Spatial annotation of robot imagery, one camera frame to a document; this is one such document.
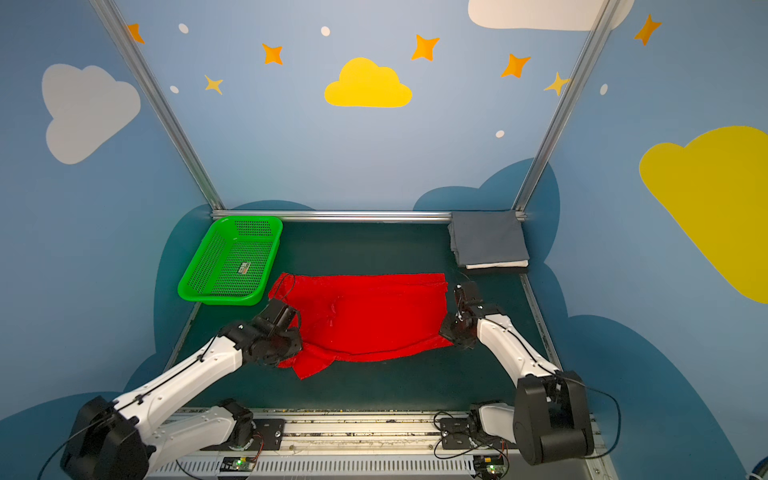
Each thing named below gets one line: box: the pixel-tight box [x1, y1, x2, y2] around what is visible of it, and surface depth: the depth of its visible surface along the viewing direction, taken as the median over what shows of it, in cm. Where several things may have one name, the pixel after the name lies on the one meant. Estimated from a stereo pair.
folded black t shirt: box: [464, 266, 529, 275], surface depth 109 cm
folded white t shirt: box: [466, 260, 529, 270], surface depth 107 cm
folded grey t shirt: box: [448, 210, 530, 266], surface depth 110 cm
